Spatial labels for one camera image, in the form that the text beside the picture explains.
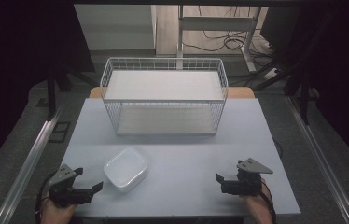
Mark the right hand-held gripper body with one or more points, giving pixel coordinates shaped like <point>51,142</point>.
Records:
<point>252,177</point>

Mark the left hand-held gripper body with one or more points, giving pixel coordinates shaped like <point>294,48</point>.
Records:
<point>61,183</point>

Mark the white plastic lidded container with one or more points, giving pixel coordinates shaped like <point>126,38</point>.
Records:
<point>125,169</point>

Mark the person's right hand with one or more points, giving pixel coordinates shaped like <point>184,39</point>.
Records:
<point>256,202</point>

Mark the person's left hand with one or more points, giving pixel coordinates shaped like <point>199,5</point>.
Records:
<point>56,214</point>

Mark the wooden board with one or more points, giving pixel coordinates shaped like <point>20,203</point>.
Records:
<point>241,92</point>

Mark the black metal stand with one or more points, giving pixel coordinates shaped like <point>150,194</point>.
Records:
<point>51,93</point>

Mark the white power strip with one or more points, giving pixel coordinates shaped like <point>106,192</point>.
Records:
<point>271,73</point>

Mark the white cabinet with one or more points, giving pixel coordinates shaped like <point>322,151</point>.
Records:
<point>115,28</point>

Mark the aluminium rail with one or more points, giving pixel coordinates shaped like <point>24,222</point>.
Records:
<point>322,158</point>
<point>26,165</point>

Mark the white metal desk frame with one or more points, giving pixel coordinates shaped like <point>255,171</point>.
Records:
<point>216,23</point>

